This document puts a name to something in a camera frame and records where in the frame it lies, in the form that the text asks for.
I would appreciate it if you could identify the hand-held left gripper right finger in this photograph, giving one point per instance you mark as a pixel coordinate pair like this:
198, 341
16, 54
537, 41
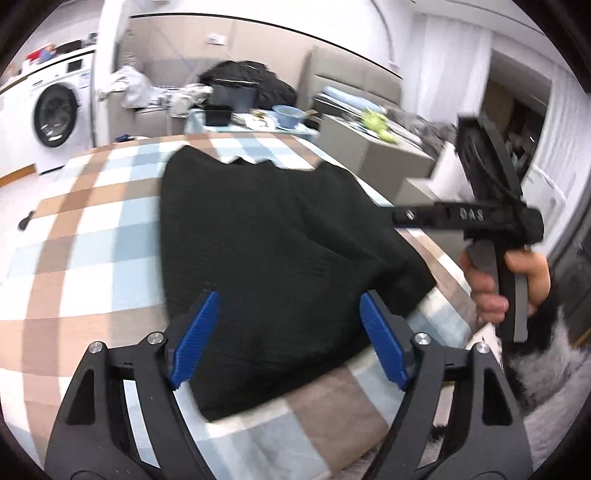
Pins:
383, 341

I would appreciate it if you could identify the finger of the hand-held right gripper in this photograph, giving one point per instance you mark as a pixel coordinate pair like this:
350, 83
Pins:
406, 215

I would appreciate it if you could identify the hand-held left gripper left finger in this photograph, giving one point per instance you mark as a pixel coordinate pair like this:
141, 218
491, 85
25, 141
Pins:
196, 337

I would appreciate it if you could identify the black knit sweater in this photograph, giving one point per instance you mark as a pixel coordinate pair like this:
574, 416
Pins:
277, 258

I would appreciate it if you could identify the person's right forearm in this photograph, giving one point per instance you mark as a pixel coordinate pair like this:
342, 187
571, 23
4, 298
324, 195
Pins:
558, 323

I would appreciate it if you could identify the grey clothes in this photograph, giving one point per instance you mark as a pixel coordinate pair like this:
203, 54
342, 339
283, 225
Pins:
425, 129

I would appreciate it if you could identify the person's right hand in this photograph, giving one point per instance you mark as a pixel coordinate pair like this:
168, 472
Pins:
489, 300

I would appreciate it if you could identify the green plush toy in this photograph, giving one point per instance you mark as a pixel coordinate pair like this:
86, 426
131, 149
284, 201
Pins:
374, 121

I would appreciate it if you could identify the open wardrobe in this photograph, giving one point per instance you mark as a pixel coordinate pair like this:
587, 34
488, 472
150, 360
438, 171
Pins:
521, 110

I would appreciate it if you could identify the checkered blanket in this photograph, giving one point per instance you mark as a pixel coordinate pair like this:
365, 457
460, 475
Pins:
92, 277

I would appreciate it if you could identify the blue pillow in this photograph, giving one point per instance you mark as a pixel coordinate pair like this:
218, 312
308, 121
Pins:
341, 97

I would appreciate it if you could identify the grey upholstered bed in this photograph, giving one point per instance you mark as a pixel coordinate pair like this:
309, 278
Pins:
351, 74

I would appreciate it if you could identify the blue bowl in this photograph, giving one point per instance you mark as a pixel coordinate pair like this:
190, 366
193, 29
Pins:
286, 120

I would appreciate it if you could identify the white curtain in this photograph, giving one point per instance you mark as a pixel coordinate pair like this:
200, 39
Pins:
452, 46

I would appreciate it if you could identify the snack packet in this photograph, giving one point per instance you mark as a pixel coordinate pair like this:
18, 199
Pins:
254, 122

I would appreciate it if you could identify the black quilted jacket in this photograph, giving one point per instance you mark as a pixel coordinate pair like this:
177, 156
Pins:
277, 92

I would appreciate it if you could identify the person's fluffy grey clothing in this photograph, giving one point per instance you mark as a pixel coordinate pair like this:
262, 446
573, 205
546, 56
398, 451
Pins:
554, 401

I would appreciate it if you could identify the black slipper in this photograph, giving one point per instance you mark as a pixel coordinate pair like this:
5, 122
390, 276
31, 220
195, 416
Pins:
27, 220

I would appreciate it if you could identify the dark blue small cloth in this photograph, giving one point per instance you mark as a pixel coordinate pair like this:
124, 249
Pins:
123, 138

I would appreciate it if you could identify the black plastic tray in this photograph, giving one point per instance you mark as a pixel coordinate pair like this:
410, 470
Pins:
217, 117

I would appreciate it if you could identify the white washing machine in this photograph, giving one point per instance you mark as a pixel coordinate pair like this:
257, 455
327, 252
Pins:
81, 134

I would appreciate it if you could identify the light blue cloth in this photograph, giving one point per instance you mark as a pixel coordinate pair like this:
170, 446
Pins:
134, 87

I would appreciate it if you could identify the blue basin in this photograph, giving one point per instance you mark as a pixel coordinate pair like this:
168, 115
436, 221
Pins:
48, 54

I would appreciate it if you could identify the white wall socket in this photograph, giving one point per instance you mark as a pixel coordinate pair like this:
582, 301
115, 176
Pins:
217, 39

